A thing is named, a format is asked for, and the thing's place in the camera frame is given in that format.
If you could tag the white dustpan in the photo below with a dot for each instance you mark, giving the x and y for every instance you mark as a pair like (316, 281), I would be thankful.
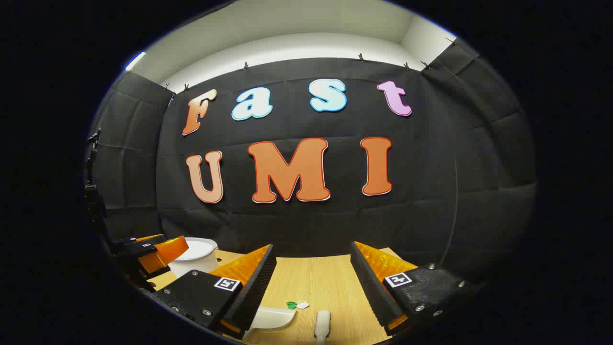
(273, 318)

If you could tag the white garbage bin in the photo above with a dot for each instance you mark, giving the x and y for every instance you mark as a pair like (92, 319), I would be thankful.
(196, 266)

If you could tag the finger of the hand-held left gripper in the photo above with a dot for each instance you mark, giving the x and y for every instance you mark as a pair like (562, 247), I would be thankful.
(165, 254)
(151, 237)

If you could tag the ceiling light strip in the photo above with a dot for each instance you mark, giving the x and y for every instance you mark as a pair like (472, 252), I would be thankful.
(135, 61)

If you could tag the green paper ball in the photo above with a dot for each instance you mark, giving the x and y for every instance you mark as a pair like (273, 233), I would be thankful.
(291, 304)

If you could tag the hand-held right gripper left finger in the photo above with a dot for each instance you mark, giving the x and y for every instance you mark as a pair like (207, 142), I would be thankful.
(254, 292)

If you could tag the small white broom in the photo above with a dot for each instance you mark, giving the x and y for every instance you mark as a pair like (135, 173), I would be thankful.
(323, 326)

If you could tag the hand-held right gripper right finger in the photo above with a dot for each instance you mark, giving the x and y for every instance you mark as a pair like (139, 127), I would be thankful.
(371, 287)

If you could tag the wooden desktop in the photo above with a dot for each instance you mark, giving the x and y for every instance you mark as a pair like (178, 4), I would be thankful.
(316, 278)

